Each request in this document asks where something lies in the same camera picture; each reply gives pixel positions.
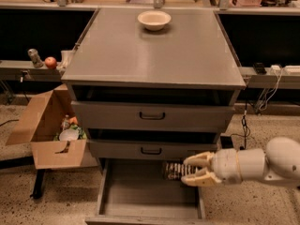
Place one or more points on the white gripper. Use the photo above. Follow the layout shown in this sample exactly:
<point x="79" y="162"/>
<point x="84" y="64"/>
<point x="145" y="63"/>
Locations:
<point x="225" y="166"/>

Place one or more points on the dark rxbar chocolate bar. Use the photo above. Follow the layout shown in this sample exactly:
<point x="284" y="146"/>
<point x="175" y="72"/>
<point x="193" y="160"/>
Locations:
<point x="174" y="170"/>

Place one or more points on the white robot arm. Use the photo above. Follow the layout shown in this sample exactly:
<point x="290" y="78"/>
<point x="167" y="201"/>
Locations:
<point x="277" y="165"/>

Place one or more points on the grey open bottom drawer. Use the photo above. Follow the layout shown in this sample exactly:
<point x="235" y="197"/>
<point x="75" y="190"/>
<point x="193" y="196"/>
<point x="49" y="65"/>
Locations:
<point x="134" y="192"/>

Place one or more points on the grey middle drawer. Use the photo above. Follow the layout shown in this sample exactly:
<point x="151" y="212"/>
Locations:
<point x="147" y="150"/>

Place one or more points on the grey drawer cabinet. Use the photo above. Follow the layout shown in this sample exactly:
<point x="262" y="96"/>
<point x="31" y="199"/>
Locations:
<point x="188" y="62"/>

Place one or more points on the grey top drawer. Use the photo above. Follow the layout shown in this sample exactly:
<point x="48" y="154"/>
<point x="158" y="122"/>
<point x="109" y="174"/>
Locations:
<point x="157" y="117"/>

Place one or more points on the black power adapter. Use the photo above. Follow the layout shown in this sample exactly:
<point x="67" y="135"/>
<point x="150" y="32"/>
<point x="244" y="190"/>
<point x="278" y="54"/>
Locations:
<point x="226" y="142"/>

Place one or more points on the black remote on shelf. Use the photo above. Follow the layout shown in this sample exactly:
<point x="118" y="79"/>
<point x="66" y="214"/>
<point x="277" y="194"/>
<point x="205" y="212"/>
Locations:
<point x="259" y="68"/>

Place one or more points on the white bowl in box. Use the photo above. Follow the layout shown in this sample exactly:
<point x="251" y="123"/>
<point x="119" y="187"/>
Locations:
<point x="69" y="135"/>

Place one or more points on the brown cardboard box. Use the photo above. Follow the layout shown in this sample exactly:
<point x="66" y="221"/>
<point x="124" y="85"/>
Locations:
<point x="40" y="121"/>

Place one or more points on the white ceramic bowl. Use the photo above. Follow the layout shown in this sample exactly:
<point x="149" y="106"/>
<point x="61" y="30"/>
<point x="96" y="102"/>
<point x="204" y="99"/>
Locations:
<point x="154" y="20"/>

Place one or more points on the clear plastic cup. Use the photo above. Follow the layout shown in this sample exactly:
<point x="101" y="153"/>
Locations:
<point x="66" y="57"/>

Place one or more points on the red apple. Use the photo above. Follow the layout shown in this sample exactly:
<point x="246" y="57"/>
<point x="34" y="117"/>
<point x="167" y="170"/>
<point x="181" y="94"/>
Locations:
<point x="50" y="62"/>

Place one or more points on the grey metal can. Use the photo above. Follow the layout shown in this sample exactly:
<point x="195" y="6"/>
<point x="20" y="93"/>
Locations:
<point x="35" y="58"/>

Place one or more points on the white charger with cable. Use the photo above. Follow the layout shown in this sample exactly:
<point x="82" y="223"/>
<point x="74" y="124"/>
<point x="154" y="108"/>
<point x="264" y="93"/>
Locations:
<point x="267" y="93"/>

